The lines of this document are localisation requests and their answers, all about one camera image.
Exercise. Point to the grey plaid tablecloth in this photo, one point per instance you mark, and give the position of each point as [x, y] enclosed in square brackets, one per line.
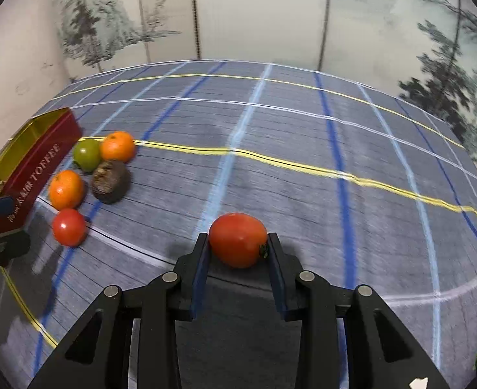
[303, 150]

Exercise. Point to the red and gold tin box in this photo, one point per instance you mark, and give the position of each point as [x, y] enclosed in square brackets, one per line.
[39, 170]

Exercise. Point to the red tomato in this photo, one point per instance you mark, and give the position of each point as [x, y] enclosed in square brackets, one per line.
[69, 227]
[236, 237]

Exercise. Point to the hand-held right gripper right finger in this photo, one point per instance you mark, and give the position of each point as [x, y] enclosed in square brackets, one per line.
[277, 281]

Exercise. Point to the green tomato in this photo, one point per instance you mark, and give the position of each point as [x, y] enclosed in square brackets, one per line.
[86, 154]

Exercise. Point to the dark wrinkled passion fruit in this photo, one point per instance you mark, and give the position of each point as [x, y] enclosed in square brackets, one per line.
[110, 182]

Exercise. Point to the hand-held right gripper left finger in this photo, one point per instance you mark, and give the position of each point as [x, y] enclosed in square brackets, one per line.
[200, 279]

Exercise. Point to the orange mandarin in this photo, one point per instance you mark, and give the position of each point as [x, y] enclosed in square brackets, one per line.
[66, 189]
[118, 146]

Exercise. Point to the painted folding screen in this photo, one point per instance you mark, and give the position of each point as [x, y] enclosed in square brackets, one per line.
[254, 8]

